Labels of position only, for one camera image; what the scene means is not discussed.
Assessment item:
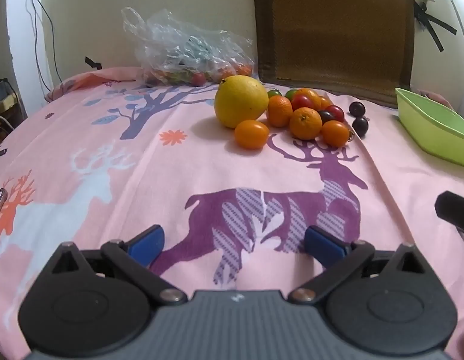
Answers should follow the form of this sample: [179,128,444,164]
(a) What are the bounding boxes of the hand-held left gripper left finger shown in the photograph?
[51,224,188,305]

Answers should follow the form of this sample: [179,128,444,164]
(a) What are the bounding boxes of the pink deer print bedsheet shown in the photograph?
[0,65,464,360]

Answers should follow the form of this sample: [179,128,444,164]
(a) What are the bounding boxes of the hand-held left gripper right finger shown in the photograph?
[288,226,425,305]

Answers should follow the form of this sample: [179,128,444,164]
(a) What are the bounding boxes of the large yellow citrus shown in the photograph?
[214,75,269,129]

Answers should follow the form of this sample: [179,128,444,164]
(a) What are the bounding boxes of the brown woven cushion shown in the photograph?
[250,0,416,107]

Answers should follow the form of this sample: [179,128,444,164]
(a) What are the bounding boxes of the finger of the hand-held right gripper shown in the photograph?
[435,191,464,238]

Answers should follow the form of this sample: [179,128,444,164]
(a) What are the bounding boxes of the green plastic basin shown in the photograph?
[395,87,464,168]

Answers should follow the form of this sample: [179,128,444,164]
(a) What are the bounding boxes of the clear plastic bag with produce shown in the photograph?
[121,7,255,87]

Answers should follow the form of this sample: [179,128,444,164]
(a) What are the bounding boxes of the black tape cross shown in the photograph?
[414,2,458,53]

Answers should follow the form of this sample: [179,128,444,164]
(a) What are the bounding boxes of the black cable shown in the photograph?
[26,0,65,83]

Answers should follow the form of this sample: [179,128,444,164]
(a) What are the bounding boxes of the oval orange kumquat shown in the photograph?
[234,119,270,150]

